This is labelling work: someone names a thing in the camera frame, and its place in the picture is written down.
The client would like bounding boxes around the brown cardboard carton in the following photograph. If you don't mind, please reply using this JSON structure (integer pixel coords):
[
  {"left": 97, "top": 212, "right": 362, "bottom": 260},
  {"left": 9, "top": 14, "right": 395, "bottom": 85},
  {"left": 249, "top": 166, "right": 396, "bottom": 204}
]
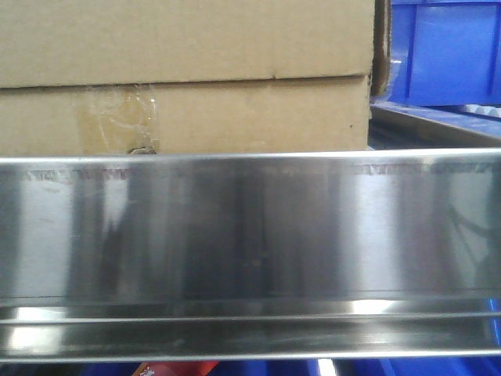
[{"left": 1, "top": 1, "right": 391, "bottom": 157}]

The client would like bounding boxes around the blue bin lower shelf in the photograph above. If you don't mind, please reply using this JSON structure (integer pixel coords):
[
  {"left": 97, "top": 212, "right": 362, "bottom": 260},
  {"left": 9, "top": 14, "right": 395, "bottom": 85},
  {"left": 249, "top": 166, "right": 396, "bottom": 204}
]
[{"left": 79, "top": 356, "right": 500, "bottom": 375}]

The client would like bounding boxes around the red printed package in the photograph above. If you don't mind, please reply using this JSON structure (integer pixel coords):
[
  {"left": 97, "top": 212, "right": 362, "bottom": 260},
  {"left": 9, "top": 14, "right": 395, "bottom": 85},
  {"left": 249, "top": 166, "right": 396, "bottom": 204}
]
[{"left": 132, "top": 360, "right": 219, "bottom": 376}]

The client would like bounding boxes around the blue plastic bin right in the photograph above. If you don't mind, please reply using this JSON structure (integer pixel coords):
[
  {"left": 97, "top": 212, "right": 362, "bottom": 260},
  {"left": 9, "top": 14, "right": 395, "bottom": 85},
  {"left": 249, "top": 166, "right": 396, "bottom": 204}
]
[{"left": 388, "top": 1, "right": 500, "bottom": 107}]

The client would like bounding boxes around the far right roller track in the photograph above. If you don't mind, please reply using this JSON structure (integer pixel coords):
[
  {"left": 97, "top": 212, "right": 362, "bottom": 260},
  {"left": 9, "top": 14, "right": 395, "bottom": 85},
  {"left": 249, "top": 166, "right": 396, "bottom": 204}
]
[{"left": 463, "top": 104, "right": 501, "bottom": 118}]

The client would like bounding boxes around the stainless steel shelf rail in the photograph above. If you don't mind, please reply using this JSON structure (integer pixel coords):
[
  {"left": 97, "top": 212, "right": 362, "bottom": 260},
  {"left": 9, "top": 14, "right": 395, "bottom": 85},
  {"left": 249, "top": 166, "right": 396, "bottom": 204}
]
[{"left": 1, "top": 148, "right": 500, "bottom": 363}]

